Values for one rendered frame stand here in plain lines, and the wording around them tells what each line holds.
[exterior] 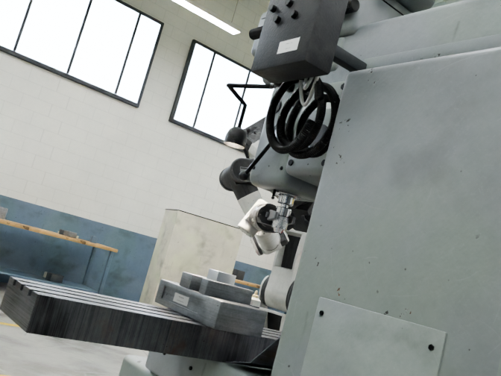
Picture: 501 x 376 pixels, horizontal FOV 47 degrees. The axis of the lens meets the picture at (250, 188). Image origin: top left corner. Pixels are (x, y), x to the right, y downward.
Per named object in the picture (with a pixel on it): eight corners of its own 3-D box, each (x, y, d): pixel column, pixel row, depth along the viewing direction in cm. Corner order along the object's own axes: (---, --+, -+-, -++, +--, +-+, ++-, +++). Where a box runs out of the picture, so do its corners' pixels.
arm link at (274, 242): (254, 244, 200) (267, 263, 217) (281, 230, 200) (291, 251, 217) (244, 219, 206) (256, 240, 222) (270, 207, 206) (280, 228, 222)
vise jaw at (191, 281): (178, 285, 162) (182, 271, 163) (222, 295, 170) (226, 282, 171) (188, 289, 157) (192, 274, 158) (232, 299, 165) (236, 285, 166)
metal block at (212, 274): (203, 289, 160) (209, 268, 161) (221, 294, 163) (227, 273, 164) (212, 292, 156) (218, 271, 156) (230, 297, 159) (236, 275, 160)
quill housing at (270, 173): (242, 183, 174) (269, 83, 178) (292, 202, 186) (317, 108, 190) (282, 185, 159) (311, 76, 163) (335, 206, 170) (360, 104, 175)
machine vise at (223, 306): (153, 301, 171) (164, 265, 173) (196, 310, 179) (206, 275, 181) (213, 329, 142) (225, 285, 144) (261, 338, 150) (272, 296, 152)
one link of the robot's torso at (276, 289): (269, 307, 253) (300, 207, 262) (304, 318, 243) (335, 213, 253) (252, 301, 240) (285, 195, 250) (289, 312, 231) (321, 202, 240)
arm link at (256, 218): (262, 197, 173) (250, 198, 185) (253, 228, 172) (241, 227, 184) (300, 208, 177) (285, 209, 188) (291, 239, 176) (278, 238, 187)
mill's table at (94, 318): (-2, 309, 137) (10, 275, 139) (350, 368, 208) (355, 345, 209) (25, 333, 119) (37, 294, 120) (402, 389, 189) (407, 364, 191)
